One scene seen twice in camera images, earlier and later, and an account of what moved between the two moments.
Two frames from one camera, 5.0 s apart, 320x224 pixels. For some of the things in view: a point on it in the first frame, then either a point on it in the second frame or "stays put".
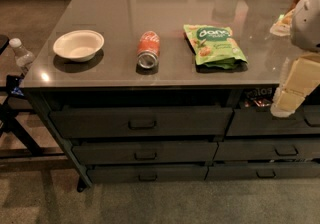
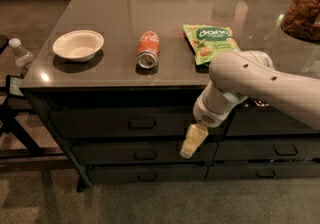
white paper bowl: x=78 y=45 stays put
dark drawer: x=141 y=122 stays put
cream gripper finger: x=302 y=77 → x=211 y=109
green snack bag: x=214 y=46 stays put
